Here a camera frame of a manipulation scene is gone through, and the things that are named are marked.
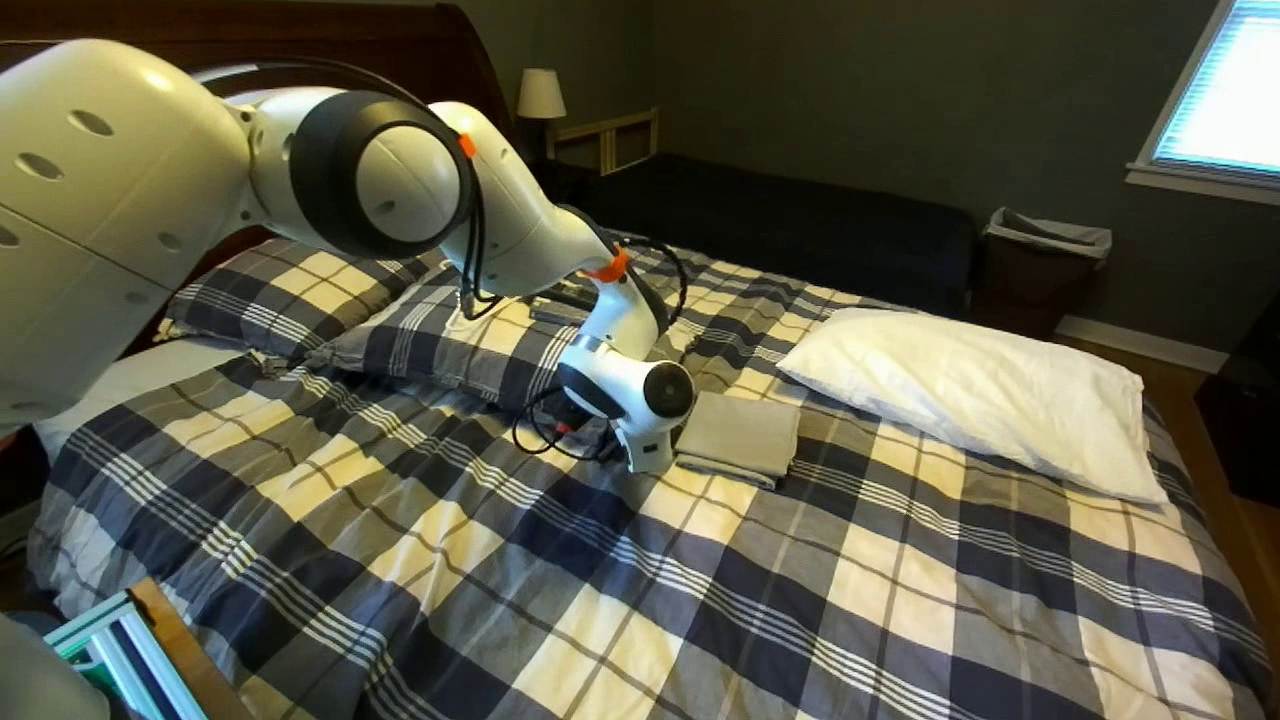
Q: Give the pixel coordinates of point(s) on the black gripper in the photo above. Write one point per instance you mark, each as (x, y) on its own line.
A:
(585, 415)

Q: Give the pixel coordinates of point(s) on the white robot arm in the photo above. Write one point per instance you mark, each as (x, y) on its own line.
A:
(121, 202)

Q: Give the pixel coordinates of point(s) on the plaid bed comforter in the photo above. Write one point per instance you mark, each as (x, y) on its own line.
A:
(745, 601)

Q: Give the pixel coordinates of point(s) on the white pillow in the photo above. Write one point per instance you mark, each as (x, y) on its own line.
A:
(986, 403)

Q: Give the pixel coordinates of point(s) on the white bed sheet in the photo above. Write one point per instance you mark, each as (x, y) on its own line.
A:
(125, 385)

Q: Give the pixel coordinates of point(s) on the folded grey cloth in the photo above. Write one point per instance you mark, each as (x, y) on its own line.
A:
(741, 432)

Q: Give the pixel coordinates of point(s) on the beige framed shelf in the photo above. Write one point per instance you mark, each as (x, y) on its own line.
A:
(604, 140)

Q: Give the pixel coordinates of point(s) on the white shade table lamp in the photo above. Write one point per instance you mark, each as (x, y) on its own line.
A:
(540, 99)

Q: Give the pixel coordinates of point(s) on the dark wooden headboard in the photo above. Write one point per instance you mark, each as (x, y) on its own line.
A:
(403, 44)

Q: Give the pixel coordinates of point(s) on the dark lined hamper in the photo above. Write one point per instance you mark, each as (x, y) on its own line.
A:
(1040, 266)

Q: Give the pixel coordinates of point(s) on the black dresser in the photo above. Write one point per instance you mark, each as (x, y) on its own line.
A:
(1247, 415)

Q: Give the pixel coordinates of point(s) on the bright window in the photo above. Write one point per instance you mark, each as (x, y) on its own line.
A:
(1222, 95)

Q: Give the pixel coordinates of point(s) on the green and wooden frame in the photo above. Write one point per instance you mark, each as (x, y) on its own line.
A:
(134, 653)

